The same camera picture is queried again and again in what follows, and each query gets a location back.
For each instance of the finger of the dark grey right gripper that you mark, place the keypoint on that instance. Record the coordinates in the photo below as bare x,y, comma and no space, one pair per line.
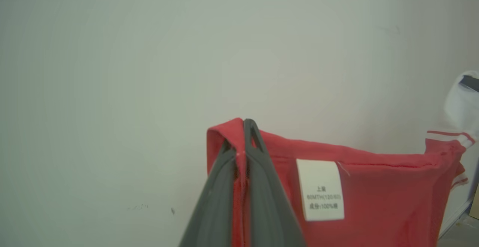
471,83

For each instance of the red shirt with white sleeves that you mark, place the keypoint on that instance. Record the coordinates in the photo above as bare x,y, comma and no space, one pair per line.
374,202

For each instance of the white baseboard strip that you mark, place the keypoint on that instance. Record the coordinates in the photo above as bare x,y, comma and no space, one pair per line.
454,219

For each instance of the brown cardboard box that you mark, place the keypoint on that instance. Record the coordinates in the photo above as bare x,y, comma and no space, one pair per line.
475,206

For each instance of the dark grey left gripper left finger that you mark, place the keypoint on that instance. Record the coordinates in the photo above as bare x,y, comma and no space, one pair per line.
215,209

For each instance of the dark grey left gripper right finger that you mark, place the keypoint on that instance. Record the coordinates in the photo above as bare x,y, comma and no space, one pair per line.
267,209

